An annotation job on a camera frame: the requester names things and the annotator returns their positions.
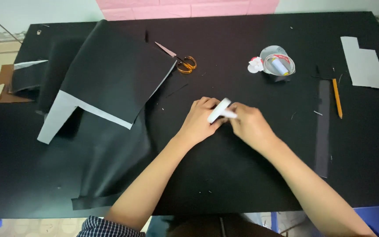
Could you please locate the person's left hand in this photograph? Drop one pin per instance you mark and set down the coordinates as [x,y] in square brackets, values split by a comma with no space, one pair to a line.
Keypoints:
[197,121]

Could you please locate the person's right hand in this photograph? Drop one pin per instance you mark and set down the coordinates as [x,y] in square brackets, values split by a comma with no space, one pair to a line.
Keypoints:
[250,126]

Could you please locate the person's left fingers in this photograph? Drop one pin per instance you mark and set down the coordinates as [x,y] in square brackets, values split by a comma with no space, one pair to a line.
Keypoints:
[209,105]

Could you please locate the person's right fingers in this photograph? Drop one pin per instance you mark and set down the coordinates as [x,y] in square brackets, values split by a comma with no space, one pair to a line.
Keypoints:
[237,113]

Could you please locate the white tape roll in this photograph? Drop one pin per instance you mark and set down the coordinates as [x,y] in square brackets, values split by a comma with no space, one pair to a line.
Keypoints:
[219,110]

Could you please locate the white thread spool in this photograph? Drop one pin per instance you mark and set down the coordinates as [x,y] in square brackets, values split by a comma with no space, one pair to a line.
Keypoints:
[280,65]

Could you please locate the clear plastic cup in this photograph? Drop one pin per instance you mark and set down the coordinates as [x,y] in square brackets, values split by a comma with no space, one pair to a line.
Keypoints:
[277,62]

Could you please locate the black ruler strip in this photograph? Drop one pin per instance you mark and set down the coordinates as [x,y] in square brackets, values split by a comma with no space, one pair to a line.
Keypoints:
[322,128]

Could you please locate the yellow pencil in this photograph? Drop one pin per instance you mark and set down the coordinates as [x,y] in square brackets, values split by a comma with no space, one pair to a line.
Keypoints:
[337,98]

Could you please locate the black leather piece grey backing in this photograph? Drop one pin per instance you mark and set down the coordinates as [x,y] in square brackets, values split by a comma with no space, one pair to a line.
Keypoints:
[110,75]

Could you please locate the large black leather sheet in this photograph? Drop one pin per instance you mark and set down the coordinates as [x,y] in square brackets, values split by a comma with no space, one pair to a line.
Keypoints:
[110,158]

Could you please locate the grey paper pattern piece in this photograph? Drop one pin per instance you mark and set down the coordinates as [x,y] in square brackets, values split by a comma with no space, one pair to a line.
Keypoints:
[362,64]

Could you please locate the checkered shirt sleeve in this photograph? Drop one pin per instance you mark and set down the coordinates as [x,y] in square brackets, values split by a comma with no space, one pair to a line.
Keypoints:
[110,227]

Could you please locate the blue plastic stool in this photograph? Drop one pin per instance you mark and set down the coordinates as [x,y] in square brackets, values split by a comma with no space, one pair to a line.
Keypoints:
[378,220]

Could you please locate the folded black leather piece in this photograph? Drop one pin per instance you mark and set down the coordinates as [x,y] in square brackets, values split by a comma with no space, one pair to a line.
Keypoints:
[31,62]

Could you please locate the brown leather piece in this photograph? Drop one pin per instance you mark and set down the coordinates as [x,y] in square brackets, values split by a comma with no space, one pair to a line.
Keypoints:
[8,85]

